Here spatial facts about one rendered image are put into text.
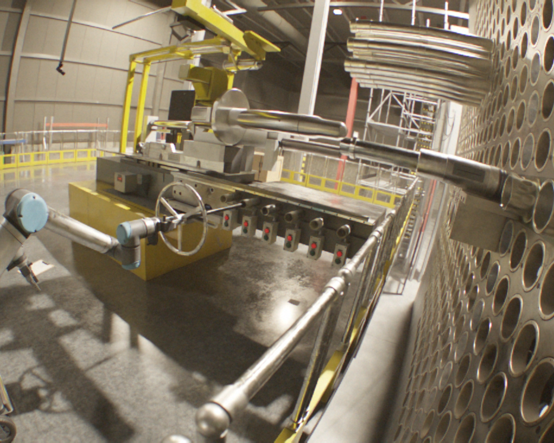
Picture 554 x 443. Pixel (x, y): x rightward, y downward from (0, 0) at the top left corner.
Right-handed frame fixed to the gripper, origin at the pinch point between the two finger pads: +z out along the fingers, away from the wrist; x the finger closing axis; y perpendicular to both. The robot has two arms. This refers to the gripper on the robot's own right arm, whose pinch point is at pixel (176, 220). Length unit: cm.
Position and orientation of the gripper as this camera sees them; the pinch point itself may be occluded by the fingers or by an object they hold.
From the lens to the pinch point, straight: 153.4
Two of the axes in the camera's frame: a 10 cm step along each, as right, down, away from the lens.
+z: 4.8, -1.8, 8.6
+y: 0.8, -9.7, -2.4
